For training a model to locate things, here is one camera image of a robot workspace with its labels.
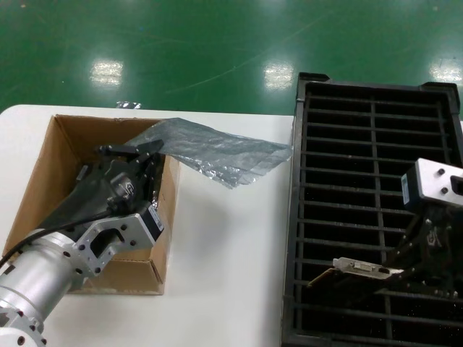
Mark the graphics card with silver bracket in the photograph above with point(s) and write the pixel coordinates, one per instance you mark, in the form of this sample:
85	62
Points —
361	269

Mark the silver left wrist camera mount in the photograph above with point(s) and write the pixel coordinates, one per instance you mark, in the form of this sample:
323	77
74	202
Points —
137	231

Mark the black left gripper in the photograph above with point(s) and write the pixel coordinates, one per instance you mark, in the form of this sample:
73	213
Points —
123	180

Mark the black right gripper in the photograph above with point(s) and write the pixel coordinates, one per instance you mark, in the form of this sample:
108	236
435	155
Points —
445	235

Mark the shiny floor scrap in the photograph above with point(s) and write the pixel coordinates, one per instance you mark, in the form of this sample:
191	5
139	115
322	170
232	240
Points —
128	105

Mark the brown cardboard box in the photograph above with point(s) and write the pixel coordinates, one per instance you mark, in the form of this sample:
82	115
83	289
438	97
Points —
90	126

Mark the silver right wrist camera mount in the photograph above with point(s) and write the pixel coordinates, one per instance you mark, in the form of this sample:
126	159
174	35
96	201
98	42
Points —
434	180

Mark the black slotted container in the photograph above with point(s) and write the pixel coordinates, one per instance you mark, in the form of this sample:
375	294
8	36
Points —
296	199

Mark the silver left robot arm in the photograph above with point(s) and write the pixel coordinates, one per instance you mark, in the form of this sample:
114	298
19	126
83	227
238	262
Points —
32	274

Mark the grey antistatic bag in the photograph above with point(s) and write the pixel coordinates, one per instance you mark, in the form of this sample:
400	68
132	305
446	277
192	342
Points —
217	152

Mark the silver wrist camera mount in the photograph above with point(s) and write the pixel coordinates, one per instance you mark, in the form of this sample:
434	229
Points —
434	180
137	231

